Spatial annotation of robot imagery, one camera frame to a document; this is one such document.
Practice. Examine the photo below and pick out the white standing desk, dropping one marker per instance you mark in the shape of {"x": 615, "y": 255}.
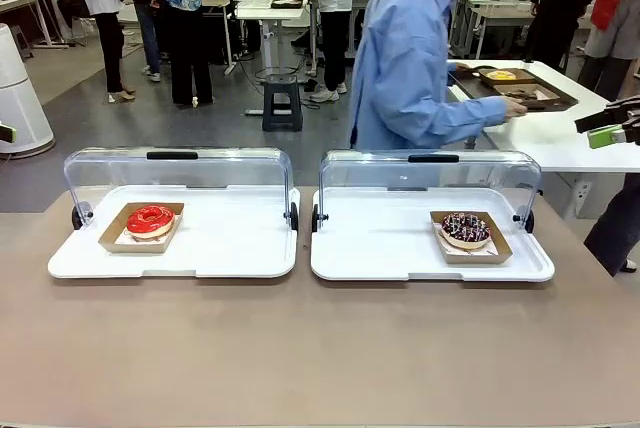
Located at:
{"x": 260, "y": 13}

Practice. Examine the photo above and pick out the white table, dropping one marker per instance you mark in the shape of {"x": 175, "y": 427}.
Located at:
{"x": 550, "y": 138}

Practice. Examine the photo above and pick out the grey step stool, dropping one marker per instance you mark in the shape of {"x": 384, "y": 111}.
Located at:
{"x": 282, "y": 98}

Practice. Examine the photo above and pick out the chocolate donut with colourful sprinkles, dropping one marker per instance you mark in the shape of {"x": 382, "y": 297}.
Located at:
{"x": 457, "y": 228}

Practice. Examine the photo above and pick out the person in blue jeans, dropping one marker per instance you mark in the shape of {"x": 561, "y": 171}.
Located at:
{"x": 145, "y": 23}

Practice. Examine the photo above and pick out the black serving tray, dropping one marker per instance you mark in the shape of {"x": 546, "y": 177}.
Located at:
{"x": 567, "y": 100}

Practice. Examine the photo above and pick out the clear plastic display lid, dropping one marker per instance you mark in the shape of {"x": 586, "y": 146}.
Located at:
{"x": 120, "y": 170}
{"x": 375, "y": 170}

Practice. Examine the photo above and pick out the person in dark trousers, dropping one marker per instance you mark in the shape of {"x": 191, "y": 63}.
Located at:
{"x": 615, "y": 228}

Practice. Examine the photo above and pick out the person with red scarf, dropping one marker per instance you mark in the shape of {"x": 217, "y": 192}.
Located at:
{"x": 620, "y": 33}

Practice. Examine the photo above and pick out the white display base tray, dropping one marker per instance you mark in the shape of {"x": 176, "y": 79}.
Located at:
{"x": 225, "y": 248}
{"x": 370, "y": 248}

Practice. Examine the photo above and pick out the white printed paper liner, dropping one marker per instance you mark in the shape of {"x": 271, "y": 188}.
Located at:
{"x": 150, "y": 242}
{"x": 494, "y": 248}

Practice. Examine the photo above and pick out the person's left hand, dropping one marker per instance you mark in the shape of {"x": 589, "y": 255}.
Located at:
{"x": 464, "y": 68}

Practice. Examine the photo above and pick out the person's right hand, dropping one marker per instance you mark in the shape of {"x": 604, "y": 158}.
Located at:
{"x": 514, "y": 108}

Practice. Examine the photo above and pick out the white socket box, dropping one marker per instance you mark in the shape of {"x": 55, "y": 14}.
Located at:
{"x": 583, "y": 198}

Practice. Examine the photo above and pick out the person's right forearm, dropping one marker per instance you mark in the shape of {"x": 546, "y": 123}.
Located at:
{"x": 475, "y": 115}

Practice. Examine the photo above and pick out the yellow glazed sprinkled donut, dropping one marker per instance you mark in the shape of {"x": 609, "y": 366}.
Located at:
{"x": 500, "y": 75}

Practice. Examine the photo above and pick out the chocolate glazed donut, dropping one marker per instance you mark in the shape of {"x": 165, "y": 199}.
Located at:
{"x": 520, "y": 94}

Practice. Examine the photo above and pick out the brown cardboard donut tray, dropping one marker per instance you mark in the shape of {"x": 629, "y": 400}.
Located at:
{"x": 550, "y": 93}
{"x": 502, "y": 248}
{"x": 527, "y": 79}
{"x": 112, "y": 243}

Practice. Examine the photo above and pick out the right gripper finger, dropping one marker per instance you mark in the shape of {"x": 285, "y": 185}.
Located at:
{"x": 602, "y": 138}
{"x": 600, "y": 120}

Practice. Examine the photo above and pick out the red glazed donut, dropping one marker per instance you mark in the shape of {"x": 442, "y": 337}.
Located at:
{"x": 137, "y": 223}

